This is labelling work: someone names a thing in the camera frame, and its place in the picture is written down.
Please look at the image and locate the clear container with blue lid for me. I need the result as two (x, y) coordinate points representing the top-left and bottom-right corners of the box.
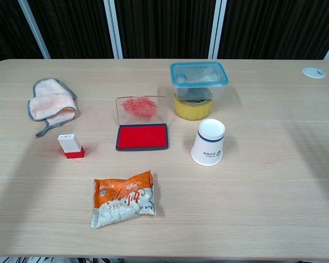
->
(169, 61), (230, 100)

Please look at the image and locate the orange and white snack packet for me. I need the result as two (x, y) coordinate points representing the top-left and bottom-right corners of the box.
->
(89, 169), (157, 230)

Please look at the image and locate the white paper cup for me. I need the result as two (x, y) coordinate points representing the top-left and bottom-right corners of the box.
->
(190, 118), (226, 167)

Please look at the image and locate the white and red stamp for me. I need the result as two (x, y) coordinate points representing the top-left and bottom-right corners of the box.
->
(57, 133), (87, 159)

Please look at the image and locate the pink cloth with grey edge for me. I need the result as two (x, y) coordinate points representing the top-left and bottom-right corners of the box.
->
(26, 77), (78, 138)

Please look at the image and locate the white round cable grommet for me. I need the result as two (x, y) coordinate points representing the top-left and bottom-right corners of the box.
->
(302, 66), (326, 79)

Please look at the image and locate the red ink pad clear lid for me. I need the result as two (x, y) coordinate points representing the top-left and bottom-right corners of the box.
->
(115, 95), (171, 151)

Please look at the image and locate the yellow tape roll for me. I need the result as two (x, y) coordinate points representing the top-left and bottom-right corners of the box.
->
(173, 92), (214, 121)

